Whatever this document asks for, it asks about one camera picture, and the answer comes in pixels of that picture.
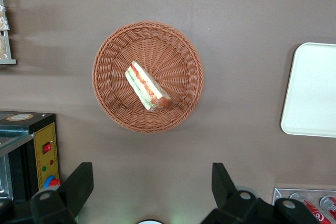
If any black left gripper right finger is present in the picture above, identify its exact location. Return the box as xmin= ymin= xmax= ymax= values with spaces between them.
xmin=201 ymin=162 xmax=321 ymax=224

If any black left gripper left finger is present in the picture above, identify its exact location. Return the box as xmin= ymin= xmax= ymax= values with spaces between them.
xmin=29 ymin=162 xmax=95 ymax=224

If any triangle sandwich in plastic wrap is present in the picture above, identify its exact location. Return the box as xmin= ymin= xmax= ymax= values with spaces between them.
xmin=124 ymin=60 xmax=173 ymax=112

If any cream rectangular plastic tray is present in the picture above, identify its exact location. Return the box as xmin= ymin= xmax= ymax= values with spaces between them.
xmin=280 ymin=42 xmax=336 ymax=138

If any brown round wicker basket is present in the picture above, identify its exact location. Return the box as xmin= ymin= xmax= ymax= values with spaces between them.
xmin=91 ymin=20 xmax=205 ymax=134

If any clear acrylic can holder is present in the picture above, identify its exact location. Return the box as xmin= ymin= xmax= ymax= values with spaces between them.
xmin=271 ymin=187 xmax=336 ymax=224

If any black and yellow food warmer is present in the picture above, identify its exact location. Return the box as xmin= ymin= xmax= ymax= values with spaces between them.
xmin=0 ymin=110 xmax=61 ymax=204

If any red cola can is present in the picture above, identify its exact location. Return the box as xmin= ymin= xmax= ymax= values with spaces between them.
xmin=319 ymin=195 xmax=336 ymax=214
xmin=289 ymin=192 xmax=332 ymax=224

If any grey snack display rack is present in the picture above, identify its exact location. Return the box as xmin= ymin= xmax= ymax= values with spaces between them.
xmin=0 ymin=0 xmax=17 ymax=65

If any clear bagged snack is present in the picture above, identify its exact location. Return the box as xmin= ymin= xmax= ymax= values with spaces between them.
xmin=0 ymin=35 xmax=8 ymax=60
xmin=0 ymin=4 xmax=10 ymax=31

